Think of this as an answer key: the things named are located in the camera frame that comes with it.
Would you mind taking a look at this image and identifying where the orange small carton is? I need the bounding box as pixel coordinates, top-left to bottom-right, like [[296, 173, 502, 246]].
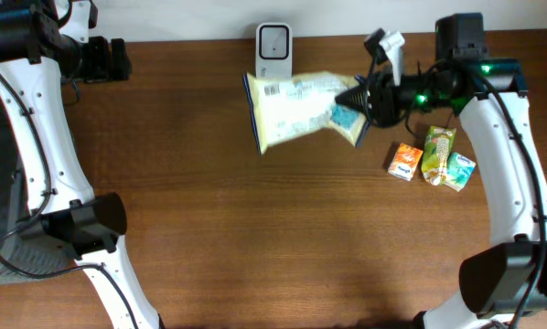
[[387, 143, 424, 181]]

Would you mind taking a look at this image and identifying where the teal tissue pack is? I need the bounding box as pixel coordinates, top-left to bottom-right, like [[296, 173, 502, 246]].
[[445, 153, 476, 192]]

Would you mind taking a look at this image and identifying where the white barcode scanner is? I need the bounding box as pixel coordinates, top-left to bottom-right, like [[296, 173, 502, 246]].
[[255, 22, 293, 79]]

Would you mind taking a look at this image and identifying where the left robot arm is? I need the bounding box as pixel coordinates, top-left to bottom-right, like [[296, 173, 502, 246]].
[[0, 0, 163, 328]]

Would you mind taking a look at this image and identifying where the beige snack bag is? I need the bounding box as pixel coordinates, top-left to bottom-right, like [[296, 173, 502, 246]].
[[242, 71, 370, 154]]

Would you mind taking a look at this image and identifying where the dark grey plastic basket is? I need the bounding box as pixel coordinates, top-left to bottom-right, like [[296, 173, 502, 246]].
[[0, 100, 69, 285]]

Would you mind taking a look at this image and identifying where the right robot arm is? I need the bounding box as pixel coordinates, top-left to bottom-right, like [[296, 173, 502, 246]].
[[336, 13, 547, 328]]

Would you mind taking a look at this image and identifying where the green snack tube packet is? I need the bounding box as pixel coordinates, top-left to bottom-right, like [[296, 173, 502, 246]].
[[421, 126, 456, 186]]

